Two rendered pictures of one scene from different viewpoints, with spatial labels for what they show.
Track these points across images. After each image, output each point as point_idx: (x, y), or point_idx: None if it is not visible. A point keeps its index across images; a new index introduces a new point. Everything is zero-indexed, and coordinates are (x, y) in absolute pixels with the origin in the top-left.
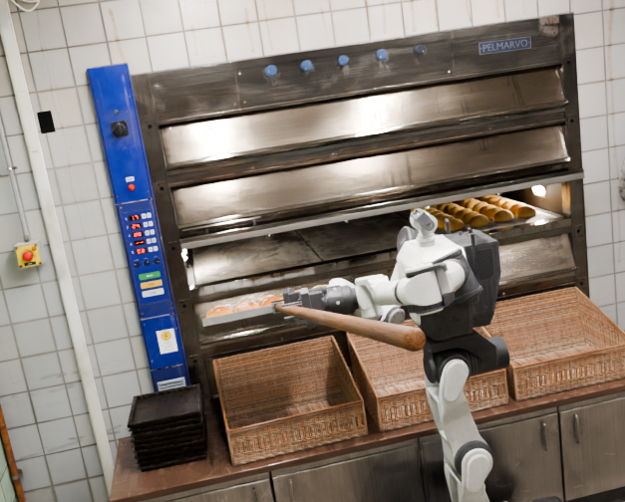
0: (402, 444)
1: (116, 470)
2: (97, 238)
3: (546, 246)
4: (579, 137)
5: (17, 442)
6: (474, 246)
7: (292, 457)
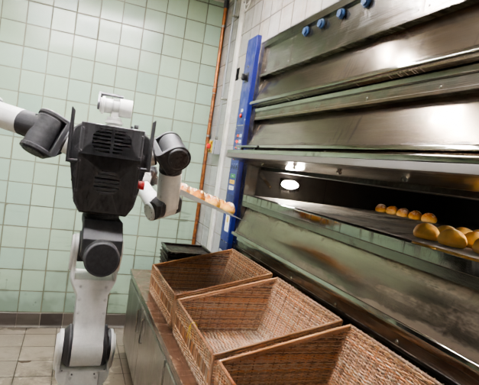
0: (163, 350)
1: None
2: (231, 147)
3: (477, 309)
4: None
5: None
6: (70, 118)
7: (149, 304)
